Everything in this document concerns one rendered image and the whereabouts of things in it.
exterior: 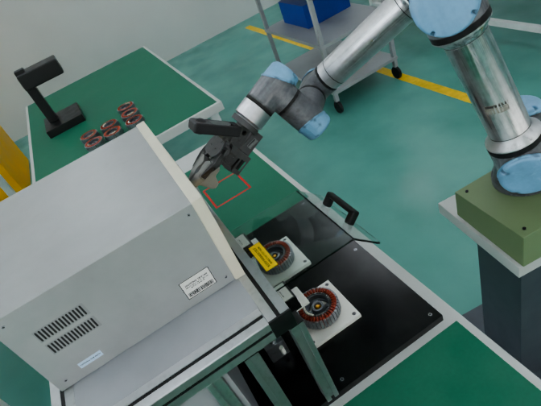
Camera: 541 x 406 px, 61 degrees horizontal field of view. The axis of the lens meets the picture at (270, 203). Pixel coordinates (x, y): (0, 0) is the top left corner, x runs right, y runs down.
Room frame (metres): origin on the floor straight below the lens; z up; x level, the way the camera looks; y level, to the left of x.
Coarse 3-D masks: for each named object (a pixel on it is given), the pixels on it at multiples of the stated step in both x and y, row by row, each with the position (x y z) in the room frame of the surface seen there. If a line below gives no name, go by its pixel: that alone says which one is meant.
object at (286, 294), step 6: (282, 288) 0.76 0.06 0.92; (288, 288) 0.75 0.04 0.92; (294, 288) 0.78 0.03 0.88; (282, 294) 0.75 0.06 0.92; (288, 294) 0.74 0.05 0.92; (294, 294) 0.73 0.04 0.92; (300, 294) 0.76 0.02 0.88; (288, 300) 0.72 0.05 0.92; (294, 300) 0.72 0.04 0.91; (300, 300) 0.74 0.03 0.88; (306, 300) 0.73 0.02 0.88; (288, 306) 0.72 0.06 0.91; (294, 306) 0.72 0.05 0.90; (300, 306) 0.72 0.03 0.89
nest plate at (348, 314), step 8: (336, 288) 0.81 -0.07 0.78; (344, 296) 0.78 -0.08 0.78; (344, 304) 0.75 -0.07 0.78; (344, 312) 0.73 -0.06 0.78; (352, 312) 0.72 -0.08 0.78; (344, 320) 0.71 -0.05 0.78; (352, 320) 0.70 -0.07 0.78; (328, 328) 0.71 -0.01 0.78; (336, 328) 0.70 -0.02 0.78; (344, 328) 0.70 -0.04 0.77; (312, 336) 0.71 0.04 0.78; (320, 336) 0.70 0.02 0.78; (328, 336) 0.69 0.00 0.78; (320, 344) 0.68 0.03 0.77
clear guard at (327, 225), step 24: (264, 216) 0.86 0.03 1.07; (288, 216) 0.83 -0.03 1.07; (312, 216) 0.79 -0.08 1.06; (336, 216) 0.78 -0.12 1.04; (240, 240) 0.82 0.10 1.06; (264, 240) 0.78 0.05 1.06; (288, 240) 0.75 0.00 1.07; (312, 240) 0.72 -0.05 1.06; (336, 240) 0.69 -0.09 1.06; (360, 240) 0.68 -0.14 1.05; (288, 264) 0.68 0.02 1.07; (312, 264) 0.65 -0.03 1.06
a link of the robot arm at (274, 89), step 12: (264, 72) 1.01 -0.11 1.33; (276, 72) 0.98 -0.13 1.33; (288, 72) 0.97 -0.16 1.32; (264, 84) 0.98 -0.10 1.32; (276, 84) 0.97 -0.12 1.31; (288, 84) 0.97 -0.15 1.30; (252, 96) 0.98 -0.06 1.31; (264, 96) 0.96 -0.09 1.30; (276, 96) 0.96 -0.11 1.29; (288, 96) 0.96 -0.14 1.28; (264, 108) 0.95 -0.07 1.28; (276, 108) 0.96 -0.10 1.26
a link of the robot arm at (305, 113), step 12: (300, 96) 0.96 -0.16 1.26; (312, 96) 0.99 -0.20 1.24; (288, 108) 0.95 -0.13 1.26; (300, 108) 0.95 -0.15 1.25; (312, 108) 0.95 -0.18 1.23; (288, 120) 0.96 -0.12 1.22; (300, 120) 0.94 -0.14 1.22; (312, 120) 0.93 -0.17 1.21; (324, 120) 0.94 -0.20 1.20; (300, 132) 0.95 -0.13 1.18; (312, 132) 0.93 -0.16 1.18
